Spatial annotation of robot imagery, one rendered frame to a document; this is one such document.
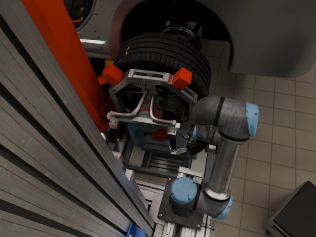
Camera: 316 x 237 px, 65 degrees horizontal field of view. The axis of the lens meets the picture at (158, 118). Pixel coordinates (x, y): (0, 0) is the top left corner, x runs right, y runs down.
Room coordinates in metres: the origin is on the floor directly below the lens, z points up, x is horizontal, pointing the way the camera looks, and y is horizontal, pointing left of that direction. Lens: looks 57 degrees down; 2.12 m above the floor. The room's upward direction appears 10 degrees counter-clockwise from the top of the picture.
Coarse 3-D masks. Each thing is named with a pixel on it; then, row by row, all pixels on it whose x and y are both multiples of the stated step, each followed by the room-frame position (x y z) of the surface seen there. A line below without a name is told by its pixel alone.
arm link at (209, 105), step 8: (208, 96) 0.54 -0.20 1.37; (216, 96) 0.52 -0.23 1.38; (200, 104) 0.52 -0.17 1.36; (208, 104) 0.49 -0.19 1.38; (216, 104) 0.48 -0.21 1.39; (192, 112) 0.53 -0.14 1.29; (200, 112) 0.49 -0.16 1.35; (208, 112) 0.47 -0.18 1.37; (216, 112) 0.52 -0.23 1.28; (200, 120) 0.48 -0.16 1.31; (208, 120) 0.45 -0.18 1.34; (200, 128) 0.52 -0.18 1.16; (208, 128) 0.52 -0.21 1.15; (192, 136) 0.60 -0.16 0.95; (200, 136) 0.56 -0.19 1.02; (208, 136) 0.55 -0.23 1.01
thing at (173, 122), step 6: (156, 90) 0.89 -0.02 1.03; (156, 96) 0.87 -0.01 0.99; (150, 102) 0.83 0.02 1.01; (150, 108) 0.78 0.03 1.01; (150, 114) 0.74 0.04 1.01; (156, 120) 0.70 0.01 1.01; (162, 120) 0.69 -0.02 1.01; (168, 120) 0.69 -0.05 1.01; (174, 120) 0.68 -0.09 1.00; (174, 126) 0.66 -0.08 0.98
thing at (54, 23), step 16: (32, 0) 0.99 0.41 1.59; (48, 0) 1.05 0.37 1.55; (32, 16) 1.01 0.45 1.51; (48, 16) 1.01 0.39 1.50; (64, 16) 1.10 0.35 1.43; (48, 32) 0.99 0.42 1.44; (64, 32) 1.05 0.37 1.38; (64, 48) 1.00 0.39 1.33; (80, 48) 1.10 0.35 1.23; (64, 64) 1.00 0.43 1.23; (80, 64) 1.05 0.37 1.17; (80, 80) 0.99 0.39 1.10; (96, 80) 1.11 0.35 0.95; (80, 96) 1.00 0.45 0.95; (96, 96) 1.05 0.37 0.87; (96, 112) 0.99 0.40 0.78
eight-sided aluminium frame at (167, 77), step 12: (132, 72) 0.97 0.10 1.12; (144, 72) 0.95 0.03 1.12; (156, 72) 0.94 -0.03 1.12; (120, 84) 0.97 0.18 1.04; (156, 84) 0.88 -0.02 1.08; (168, 84) 0.86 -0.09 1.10; (120, 96) 1.03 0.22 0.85; (180, 96) 0.84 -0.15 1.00; (192, 96) 0.84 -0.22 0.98; (120, 108) 0.99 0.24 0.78; (192, 108) 0.81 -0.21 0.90; (192, 120) 0.80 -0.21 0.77
